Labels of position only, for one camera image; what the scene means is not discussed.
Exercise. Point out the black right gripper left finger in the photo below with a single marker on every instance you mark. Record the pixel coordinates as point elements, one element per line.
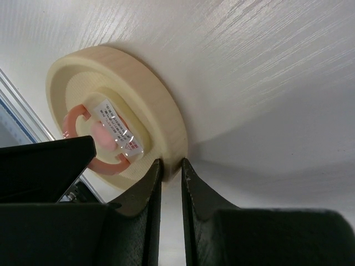
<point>124,231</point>

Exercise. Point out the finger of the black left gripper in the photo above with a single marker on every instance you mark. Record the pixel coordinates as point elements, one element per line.
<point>43,172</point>

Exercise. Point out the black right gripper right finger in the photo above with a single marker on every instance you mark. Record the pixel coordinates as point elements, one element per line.
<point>218,232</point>

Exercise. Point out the cream lid pink smiley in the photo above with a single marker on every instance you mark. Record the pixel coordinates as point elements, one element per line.
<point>108,94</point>

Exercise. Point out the aluminium mounting rail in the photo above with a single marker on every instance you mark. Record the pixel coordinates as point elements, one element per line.
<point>20,125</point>

